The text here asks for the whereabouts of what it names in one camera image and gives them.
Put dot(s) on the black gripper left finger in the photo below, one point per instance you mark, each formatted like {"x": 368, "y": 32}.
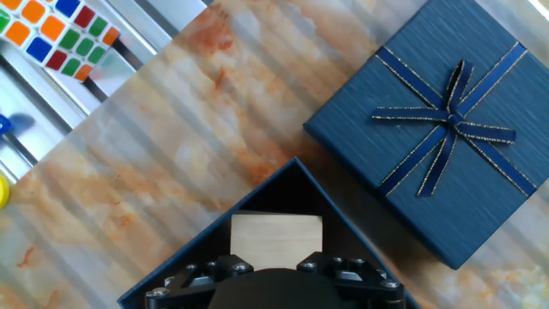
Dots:
{"x": 193, "y": 281}

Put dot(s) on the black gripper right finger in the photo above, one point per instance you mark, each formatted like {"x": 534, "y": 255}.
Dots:
{"x": 356, "y": 279}

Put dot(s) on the light wooden cube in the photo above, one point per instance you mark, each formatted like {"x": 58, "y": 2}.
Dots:
{"x": 276, "y": 238}

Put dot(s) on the navy gift box base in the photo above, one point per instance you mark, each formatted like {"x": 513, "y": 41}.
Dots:
{"x": 283, "y": 189}

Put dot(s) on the navy ribboned gift box lid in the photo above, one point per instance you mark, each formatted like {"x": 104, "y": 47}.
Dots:
{"x": 429, "y": 171}

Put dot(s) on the orange marble pattern mat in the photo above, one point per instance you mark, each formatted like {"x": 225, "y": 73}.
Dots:
{"x": 171, "y": 171}

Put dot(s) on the white marker blue cap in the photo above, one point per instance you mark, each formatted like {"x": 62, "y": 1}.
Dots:
{"x": 4, "y": 124}

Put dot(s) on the Rubik's cube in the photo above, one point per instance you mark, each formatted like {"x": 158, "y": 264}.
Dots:
{"x": 56, "y": 38}

